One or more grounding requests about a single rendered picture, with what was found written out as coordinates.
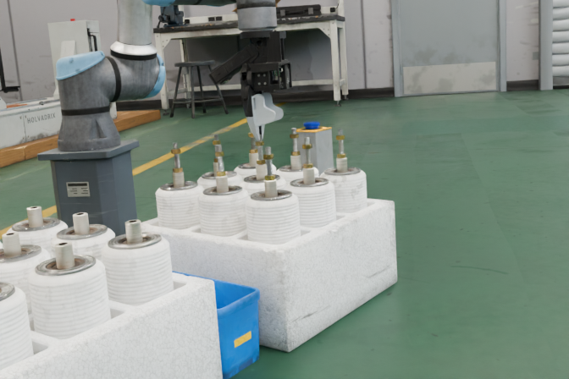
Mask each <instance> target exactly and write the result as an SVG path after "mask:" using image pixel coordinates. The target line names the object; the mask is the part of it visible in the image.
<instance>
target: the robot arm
mask: <svg viewBox="0 0 569 379"><path fill-rule="evenodd" d="M233 3H237V14H238V26H239V30H242V32H240V38H241V39H250V41H251V43H250V45H248V46H247V47H245V48H244V49H242V50H241V51H240V52H238V53H237V54H235V55H234V56H233V57H232V58H231V59H229V60H228V61H226V62H225V63H223V64H220V65H219V66H218V67H217V68H215V69H214V70H213V71H212V73H211V74H209V77H210V79H211V80H212V82H213V83H214V84H215V85H218V84H220V85H223V84H225V83H227V82H228V81H229V80H231V79H232V76H234V75H235V74H237V73H238V72H240V84H241V100H242V105H243V108H244V112H245V116H246V120H247V123H248V124H249V127H250V129H251V132H252V133H253V135H254V137H255V138H256V140H260V135H261V136H262V138H263V133H264V126H265V124H268V123H272V122H273V121H276V120H279V119H281V118H282V117H283V116H284V113H283V110H282V109H281V108H279V107H276V106H275V105H274V104H273V100H272V96H271V94H270V93H269V92H273V91H276V90H285V89H289V88H290V87H292V78H291V65H290V61H289V62H288V59H286V60H285V50H284V38H286V31H276V30H274V28H276V27H277V17H276V4H275V0H118V26H117V41H116V42H115V43H114V44H113V45H112V46H111V48H110V56H106V57H105V54H103V51H96V52H87V53H81V54H77V55H73V56H68V57H65V58H60V59H59V60H58V61H57V63H56V70H57V76H56V80H58V93H59V100H60V107H61V113H62V123H61V126H60V130H59V135H58V150H59V151H94V150H100V149H106V148H110V147H115V146H119V145H121V141H120V135H119V132H118V130H117V128H116V126H115V124H114V122H113V119H112V117H111V114H110V107H109V103H110V102H123V101H131V100H143V99H146V98H150V97H154V96H156V95H157V93H159V92H160V90H161V89H162V88H163V84H164V81H165V67H164V66H163V65H164V62H163V59H162V58H161V57H160V56H159V55H158V54H157V48H155V46H153V44H152V14H153V5H158V6H162V7H166V6H169V5H207V6H211V7H223V6H225V5H228V4H233ZM288 69H289V71H288ZM289 72H290V82H289ZM253 93H255V94H253Z"/></svg>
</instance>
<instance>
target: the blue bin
mask: <svg viewBox="0 0 569 379"><path fill-rule="evenodd" d="M172 272H174V273H178V274H183V275H186V276H187V277H189V276H192V277H200V278H205V279H209V280H212V281H214V288H215V299H216V308H217V318H218V336H219V347H220V356H221V366H222V376H223V379H229V378H231V377H232V376H234V375H235V374H237V373H238V372H240V371H242V370H244V369H245V368H246V367H247V366H249V365H251V364H252V363H254V362H255V361H257V360H259V324H258V300H260V290H259V289H258V288H254V287H250V286H246V285H242V284H238V283H230V282H225V281H221V280H217V279H212V278H208V277H201V276H197V275H192V274H188V273H183V272H176V271H172Z"/></svg>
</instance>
